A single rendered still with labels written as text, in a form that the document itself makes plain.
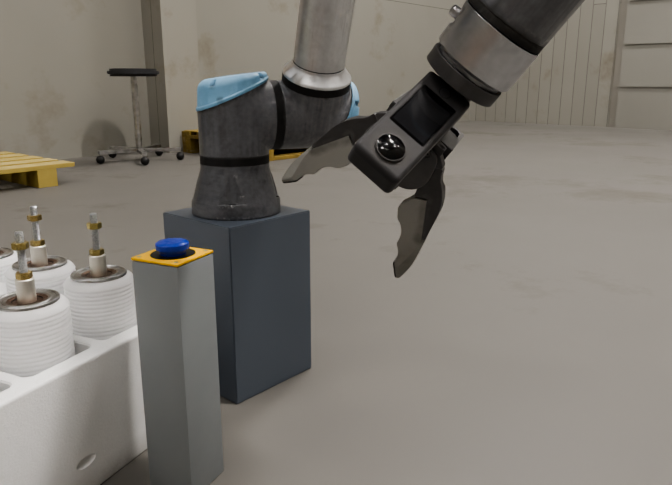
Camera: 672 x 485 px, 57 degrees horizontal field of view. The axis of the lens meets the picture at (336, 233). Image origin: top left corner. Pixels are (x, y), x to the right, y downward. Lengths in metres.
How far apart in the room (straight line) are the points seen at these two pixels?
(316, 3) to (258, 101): 0.18
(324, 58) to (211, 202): 0.29
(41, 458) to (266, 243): 0.44
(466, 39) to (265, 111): 0.54
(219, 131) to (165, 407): 0.43
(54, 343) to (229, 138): 0.40
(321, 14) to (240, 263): 0.40
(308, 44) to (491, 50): 0.52
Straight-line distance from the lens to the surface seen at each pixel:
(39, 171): 3.38
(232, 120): 1.00
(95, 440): 0.89
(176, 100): 4.75
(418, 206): 0.57
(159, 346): 0.79
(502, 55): 0.52
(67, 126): 4.61
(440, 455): 0.95
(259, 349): 1.06
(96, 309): 0.91
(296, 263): 1.07
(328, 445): 0.95
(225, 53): 5.35
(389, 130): 0.50
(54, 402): 0.83
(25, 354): 0.84
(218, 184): 1.01
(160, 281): 0.75
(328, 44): 1.00
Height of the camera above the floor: 0.52
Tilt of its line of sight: 14 degrees down
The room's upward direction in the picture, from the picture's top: straight up
